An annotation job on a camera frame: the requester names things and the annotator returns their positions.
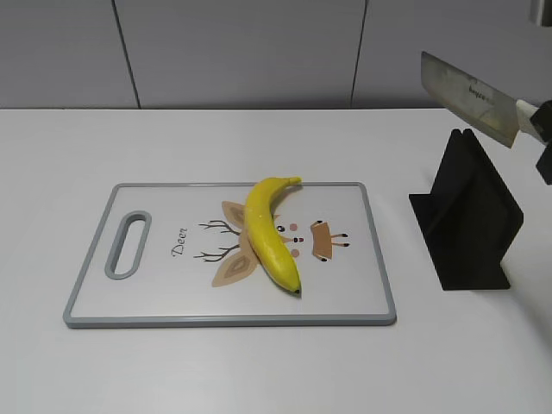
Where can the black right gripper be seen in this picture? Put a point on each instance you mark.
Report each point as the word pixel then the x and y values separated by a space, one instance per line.
pixel 541 120

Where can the cleaver knife with white handle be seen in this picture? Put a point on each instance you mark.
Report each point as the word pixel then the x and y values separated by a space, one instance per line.
pixel 482 106

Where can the black knife stand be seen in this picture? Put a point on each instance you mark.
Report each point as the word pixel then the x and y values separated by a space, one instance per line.
pixel 469 218

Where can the yellow plastic banana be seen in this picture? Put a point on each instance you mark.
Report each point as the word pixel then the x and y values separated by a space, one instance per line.
pixel 263 236

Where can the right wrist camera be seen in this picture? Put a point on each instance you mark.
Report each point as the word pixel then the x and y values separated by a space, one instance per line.
pixel 541 13

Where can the white grey-rimmed cutting board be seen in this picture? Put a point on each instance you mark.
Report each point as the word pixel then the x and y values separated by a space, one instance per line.
pixel 177 255

